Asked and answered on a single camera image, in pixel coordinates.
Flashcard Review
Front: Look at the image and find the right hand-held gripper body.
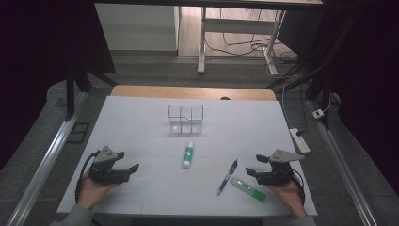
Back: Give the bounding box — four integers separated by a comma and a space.
255, 149, 306, 186

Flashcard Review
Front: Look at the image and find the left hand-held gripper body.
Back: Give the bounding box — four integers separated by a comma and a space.
88, 145, 131, 185

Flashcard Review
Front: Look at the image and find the green highlighter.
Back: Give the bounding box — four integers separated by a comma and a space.
230, 176, 267, 203

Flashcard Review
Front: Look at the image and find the blue pen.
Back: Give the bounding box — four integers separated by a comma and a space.
216, 158, 239, 196

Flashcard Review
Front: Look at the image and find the white green glue stick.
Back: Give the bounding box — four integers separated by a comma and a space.
182, 140, 196, 170

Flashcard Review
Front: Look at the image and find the clear plastic organizer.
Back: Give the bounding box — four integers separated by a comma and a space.
168, 104, 205, 136

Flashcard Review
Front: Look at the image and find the person's left hand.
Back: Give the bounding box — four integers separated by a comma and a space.
76, 175, 121, 211

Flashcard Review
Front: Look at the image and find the person's right hand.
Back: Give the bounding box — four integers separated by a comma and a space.
264, 175, 309, 219

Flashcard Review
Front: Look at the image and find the white power strip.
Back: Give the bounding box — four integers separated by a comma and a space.
289, 127, 311, 154

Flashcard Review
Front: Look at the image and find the black metal stand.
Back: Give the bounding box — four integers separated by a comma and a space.
266, 46, 334, 130
64, 62, 119, 122

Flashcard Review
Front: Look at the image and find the black curtain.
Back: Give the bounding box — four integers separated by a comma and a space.
323, 0, 399, 196
0, 0, 117, 170

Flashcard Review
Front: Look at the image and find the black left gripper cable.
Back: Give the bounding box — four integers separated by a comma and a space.
74, 150, 101, 203

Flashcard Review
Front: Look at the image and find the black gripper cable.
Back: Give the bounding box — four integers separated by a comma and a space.
291, 169, 307, 205
74, 150, 101, 203

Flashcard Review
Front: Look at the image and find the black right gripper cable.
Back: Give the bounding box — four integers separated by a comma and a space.
291, 169, 307, 205

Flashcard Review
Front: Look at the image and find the black floor frame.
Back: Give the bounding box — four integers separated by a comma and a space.
66, 121, 91, 145

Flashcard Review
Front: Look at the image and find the black plug with cable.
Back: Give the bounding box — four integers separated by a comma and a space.
295, 84, 310, 137

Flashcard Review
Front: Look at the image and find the aluminium rail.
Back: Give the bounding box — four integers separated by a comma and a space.
306, 99, 377, 226
6, 90, 90, 226

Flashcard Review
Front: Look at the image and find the white adapter with cable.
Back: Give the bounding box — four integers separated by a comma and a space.
312, 93, 333, 120

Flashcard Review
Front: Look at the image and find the tangle of black floor cables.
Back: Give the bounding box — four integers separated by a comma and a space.
205, 8, 299, 65

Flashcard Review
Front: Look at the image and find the white desk frame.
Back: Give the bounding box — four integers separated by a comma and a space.
197, 6, 287, 77

